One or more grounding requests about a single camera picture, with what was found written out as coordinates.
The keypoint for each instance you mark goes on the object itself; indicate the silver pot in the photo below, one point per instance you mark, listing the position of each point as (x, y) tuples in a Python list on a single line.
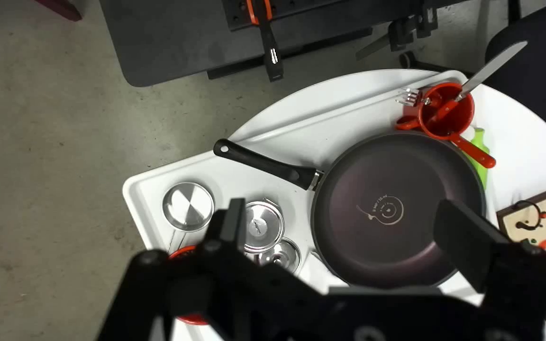
[(264, 227)]

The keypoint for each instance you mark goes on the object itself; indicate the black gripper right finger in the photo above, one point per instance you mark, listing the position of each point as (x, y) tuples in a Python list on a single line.
[(468, 242)]

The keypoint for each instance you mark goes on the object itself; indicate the large black frying pan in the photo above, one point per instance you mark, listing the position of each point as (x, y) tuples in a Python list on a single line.
[(374, 208)]

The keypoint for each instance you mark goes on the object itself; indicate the round white table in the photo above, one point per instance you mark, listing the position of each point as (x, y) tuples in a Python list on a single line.
[(525, 153)]

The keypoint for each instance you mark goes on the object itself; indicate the red measuring cup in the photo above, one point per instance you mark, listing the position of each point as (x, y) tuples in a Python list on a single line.
[(442, 115)]

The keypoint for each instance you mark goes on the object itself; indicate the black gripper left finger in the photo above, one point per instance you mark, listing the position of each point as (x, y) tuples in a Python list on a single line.
[(228, 227)]

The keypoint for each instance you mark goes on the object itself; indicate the small silver bowl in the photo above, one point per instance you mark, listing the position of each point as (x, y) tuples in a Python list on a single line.
[(283, 253)]

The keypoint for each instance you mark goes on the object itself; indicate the red bowl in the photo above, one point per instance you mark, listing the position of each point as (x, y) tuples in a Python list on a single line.
[(190, 299)]

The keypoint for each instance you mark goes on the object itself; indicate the white plastic tray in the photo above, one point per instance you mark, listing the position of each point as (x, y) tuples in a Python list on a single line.
[(144, 202)]

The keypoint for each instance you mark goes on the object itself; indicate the silver fork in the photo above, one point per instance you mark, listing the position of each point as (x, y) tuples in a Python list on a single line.
[(489, 70)]

